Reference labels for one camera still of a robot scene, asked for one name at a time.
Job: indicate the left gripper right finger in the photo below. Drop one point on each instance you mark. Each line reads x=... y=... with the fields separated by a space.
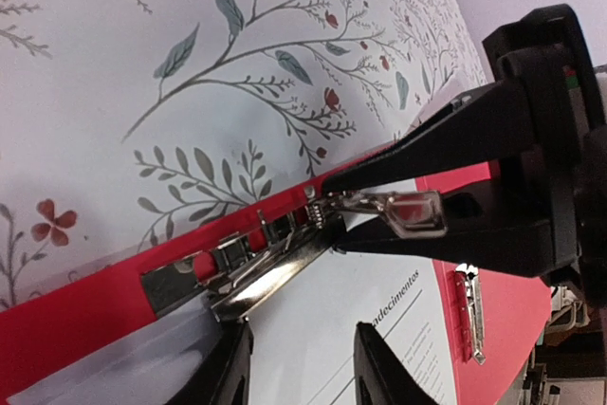
x=380 y=378

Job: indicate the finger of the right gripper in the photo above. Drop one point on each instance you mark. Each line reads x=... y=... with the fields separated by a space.
x=489 y=226

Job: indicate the printed white paper sheets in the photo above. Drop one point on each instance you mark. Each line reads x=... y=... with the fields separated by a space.
x=303 y=338

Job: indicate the spine metal folder clip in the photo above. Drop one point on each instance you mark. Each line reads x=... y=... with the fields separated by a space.
x=468 y=287

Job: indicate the red file folder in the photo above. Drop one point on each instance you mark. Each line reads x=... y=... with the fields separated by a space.
x=51 y=332

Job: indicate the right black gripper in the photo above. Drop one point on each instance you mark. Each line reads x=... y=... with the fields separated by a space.
x=555 y=91

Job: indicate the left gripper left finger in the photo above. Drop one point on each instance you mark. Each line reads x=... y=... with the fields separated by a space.
x=223 y=377

